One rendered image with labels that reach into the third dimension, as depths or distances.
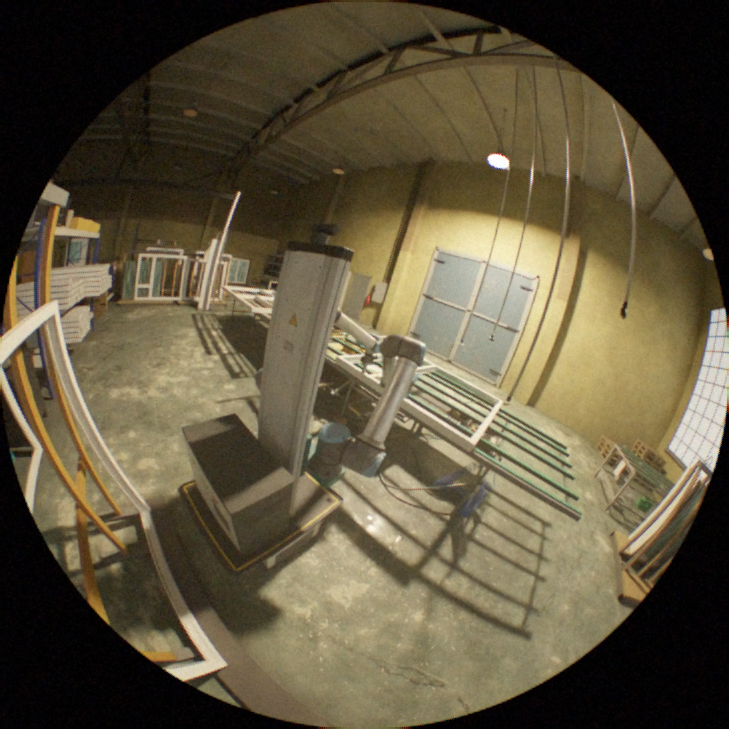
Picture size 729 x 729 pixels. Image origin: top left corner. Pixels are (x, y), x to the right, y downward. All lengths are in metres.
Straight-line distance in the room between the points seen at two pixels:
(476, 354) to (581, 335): 3.80
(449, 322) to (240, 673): 8.98
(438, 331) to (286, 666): 8.82
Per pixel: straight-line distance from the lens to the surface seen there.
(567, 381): 8.30
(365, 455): 1.09
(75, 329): 4.13
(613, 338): 8.71
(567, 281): 8.10
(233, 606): 1.70
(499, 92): 8.18
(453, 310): 8.53
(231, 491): 1.01
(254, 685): 1.66
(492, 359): 8.11
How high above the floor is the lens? 1.67
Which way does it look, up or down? 19 degrees down
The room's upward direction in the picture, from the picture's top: 17 degrees clockwise
